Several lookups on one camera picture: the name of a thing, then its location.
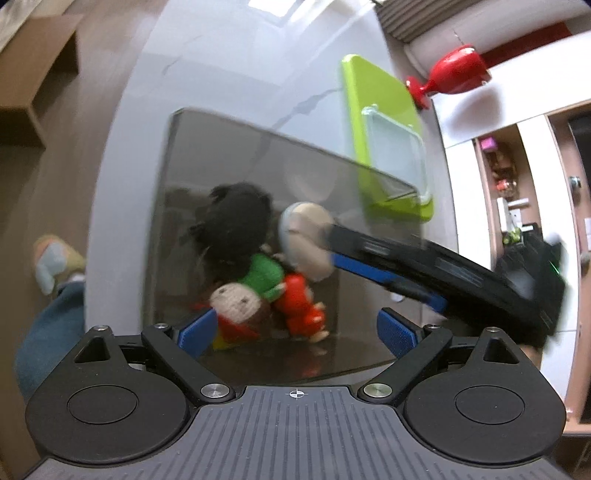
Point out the beige round plush cushion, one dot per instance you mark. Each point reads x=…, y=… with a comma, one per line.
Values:
x=302, y=230

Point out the black plush toy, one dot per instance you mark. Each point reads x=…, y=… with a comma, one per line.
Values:
x=234, y=226

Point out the green lid with clear panel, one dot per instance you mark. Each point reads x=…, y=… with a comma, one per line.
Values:
x=387, y=140

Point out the brown wooden bench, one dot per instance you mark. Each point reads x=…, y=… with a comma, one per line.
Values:
x=41, y=45

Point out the green knitted doll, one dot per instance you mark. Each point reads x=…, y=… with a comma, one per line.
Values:
x=242, y=304

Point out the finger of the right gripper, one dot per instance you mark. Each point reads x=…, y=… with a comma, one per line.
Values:
x=390, y=281

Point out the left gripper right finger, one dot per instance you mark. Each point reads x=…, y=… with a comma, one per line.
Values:
x=418, y=354

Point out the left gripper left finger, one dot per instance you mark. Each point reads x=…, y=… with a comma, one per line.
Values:
x=176, y=350

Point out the smoked transparent storage bin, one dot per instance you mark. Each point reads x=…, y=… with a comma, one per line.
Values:
x=204, y=150

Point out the red goblet floor ornament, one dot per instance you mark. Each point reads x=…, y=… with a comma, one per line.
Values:
x=459, y=71

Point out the red orange knitted toy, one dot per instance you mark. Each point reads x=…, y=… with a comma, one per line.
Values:
x=304, y=318

